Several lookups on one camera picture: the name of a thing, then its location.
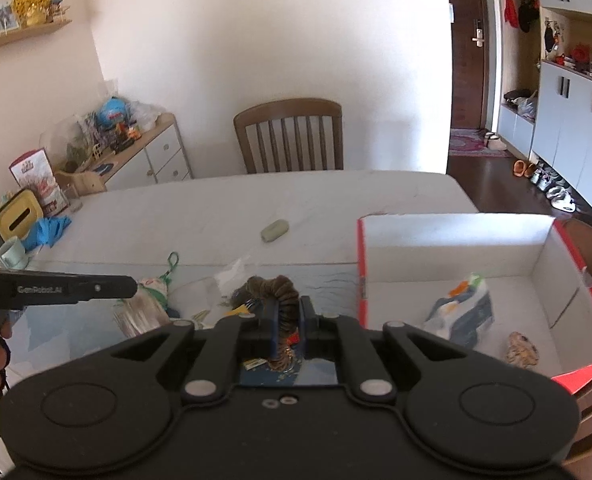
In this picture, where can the crumpled plastic bags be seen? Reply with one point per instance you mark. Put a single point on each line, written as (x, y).
(146, 112)

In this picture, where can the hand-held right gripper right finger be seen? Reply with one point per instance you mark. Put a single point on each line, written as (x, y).
(302, 330)

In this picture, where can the patterned rug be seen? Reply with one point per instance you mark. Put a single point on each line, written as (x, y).
(468, 144)

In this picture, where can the wooden white sideboard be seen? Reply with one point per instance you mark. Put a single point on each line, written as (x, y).
(161, 152)

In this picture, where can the drinking glass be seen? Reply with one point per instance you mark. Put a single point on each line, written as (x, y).
(73, 199)

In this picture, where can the slatted wooden chair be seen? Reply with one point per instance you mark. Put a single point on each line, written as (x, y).
(288, 135)

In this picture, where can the light blue table mat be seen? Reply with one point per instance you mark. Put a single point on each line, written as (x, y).
(61, 330)

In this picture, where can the wooden wall shelf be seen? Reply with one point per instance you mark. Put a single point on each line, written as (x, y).
(26, 36)

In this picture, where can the pair of white slippers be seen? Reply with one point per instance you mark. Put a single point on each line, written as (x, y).
(495, 141)

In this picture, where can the silver door lock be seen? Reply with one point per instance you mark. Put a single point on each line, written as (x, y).
(477, 30)

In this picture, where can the row of shoes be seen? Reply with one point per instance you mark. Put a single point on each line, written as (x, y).
(555, 190)

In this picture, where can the olive green pouch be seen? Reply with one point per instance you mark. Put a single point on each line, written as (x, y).
(275, 230)

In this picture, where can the red white cardboard box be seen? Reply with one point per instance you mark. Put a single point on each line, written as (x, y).
(450, 270)

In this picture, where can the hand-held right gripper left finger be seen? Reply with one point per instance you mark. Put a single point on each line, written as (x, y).
(274, 327)

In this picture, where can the brown scrunchie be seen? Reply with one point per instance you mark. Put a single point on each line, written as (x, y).
(287, 292)

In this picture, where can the red white paper box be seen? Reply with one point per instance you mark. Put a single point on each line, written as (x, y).
(38, 177)

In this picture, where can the pair of orange slippers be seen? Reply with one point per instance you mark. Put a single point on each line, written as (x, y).
(524, 167)

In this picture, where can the colourful toy set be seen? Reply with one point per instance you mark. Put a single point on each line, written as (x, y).
(121, 135)

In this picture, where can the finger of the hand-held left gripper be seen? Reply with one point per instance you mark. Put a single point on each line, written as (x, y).
(111, 287)

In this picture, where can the translucent plastic bag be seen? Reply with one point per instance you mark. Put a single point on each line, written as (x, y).
(528, 107)

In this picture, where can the red flower ornament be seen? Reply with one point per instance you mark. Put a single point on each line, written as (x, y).
(581, 53)

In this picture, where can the grey wooden wall cabinet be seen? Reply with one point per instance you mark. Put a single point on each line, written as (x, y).
(570, 120)

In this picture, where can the wooden toy rack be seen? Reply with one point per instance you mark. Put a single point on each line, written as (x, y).
(83, 181)

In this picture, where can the beige patterned scrunchie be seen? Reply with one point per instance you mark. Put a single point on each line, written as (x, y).
(522, 349)

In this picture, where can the light green cup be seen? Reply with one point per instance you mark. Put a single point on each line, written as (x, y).
(13, 255)

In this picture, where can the grey mask in white bag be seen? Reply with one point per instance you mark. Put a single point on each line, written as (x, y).
(458, 312)

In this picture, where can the clear plastic bag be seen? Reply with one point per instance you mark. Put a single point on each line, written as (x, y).
(231, 275)

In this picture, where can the black hanging pouch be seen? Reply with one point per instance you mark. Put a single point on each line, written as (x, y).
(550, 37)

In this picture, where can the brown door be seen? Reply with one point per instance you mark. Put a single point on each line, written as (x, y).
(468, 75)

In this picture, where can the yellow ornament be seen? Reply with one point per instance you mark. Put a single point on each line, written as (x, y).
(32, 0)

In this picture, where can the small photo frame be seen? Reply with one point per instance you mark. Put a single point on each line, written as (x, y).
(3, 16)

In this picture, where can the blue globe ball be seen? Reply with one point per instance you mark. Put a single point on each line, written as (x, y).
(112, 111)

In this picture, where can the black bag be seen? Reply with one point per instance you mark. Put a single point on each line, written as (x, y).
(517, 95)

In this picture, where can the green tassel charm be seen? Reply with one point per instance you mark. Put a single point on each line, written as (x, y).
(151, 292)

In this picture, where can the yellow grey tissue box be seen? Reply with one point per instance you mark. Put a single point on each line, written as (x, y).
(16, 215)

